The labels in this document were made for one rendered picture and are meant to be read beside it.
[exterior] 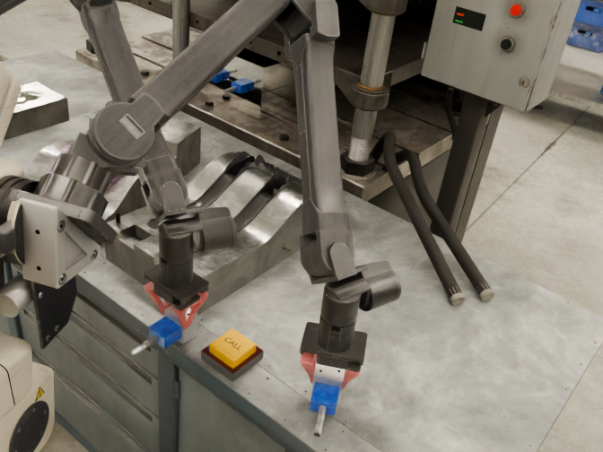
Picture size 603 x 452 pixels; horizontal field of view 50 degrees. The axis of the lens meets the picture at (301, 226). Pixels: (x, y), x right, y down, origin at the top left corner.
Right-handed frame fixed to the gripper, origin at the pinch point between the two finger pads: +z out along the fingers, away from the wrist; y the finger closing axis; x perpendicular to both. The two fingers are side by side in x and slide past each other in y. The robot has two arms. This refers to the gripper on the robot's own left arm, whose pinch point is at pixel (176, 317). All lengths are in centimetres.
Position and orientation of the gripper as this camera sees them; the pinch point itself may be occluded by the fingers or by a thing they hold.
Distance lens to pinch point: 119.8
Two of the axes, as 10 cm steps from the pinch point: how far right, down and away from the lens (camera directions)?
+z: -1.0, 8.3, 5.5
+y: -7.8, -4.1, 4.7
